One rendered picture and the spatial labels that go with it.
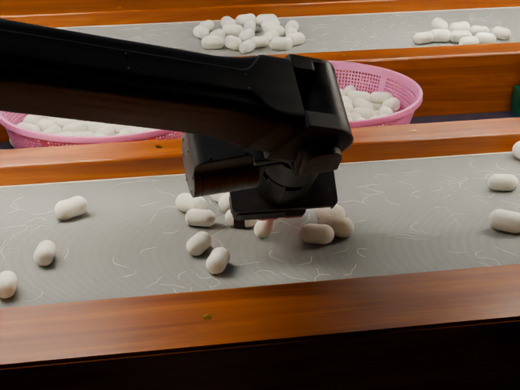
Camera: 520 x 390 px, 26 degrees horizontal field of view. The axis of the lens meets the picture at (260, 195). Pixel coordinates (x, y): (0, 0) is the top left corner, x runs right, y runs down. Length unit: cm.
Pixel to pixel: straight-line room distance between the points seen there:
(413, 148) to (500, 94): 41
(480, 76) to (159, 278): 78
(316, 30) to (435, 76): 29
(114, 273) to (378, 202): 31
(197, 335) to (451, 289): 23
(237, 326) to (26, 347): 17
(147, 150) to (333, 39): 61
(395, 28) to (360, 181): 68
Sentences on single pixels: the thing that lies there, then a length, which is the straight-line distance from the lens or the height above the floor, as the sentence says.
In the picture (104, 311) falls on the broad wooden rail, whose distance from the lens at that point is 94.
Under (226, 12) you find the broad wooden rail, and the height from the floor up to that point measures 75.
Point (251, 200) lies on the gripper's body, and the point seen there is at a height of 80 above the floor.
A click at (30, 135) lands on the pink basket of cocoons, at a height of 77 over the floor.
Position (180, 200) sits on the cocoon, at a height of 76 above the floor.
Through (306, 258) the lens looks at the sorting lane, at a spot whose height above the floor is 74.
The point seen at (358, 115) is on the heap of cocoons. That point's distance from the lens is 146.
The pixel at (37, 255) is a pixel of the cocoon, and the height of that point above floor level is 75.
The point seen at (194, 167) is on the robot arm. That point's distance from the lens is 94.
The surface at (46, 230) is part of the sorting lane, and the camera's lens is 116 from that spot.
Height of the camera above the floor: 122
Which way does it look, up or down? 23 degrees down
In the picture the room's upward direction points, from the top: straight up
